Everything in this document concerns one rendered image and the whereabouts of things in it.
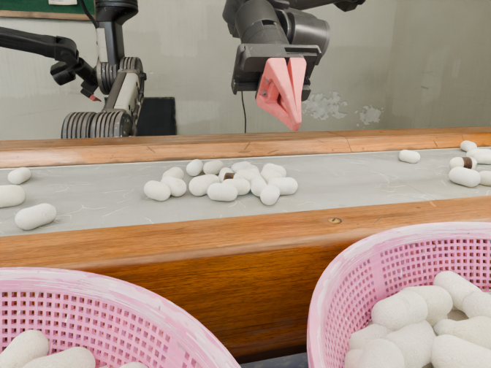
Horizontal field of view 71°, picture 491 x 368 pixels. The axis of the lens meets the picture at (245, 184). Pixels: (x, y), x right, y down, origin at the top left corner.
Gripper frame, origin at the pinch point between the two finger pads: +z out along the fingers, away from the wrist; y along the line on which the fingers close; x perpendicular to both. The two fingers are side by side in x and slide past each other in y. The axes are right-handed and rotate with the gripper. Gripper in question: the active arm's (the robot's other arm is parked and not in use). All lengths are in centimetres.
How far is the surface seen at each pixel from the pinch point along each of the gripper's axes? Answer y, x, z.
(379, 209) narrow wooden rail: 2.0, -4.0, 13.7
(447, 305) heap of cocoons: 0.6, -7.6, 22.2
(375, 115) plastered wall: 161, 151, -142
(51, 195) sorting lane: -26.7, 9.7, 0.7
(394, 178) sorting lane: 15.7, 7.6, 3.9
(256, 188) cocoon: -4.8, 4.5, 5.4
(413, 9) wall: 168, 81, -175
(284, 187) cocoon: -1.6, 4.3, 5.7
